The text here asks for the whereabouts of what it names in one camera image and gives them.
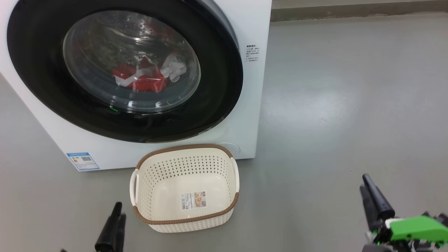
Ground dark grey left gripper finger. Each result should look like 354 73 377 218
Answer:
95 202 122 252
114 214 126 252

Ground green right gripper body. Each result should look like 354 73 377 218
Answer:
362 211 448 252

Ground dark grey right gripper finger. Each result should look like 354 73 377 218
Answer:
359 186 382 230
363 174 395 221

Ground red and white garment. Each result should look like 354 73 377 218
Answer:
112 51 188 93

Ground black round glass washer door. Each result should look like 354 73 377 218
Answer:
7 0 244 143

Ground cream laundry basket brown rim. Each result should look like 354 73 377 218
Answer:
129 143 240 233

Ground white front-load washing machine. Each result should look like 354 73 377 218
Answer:
0 0 272 172

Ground blue energy label sticker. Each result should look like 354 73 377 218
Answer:
66 152 100 171

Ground white product label sticker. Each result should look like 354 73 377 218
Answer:
180 191 207 210

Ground round white filter cover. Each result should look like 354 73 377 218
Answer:
217 142 241 156

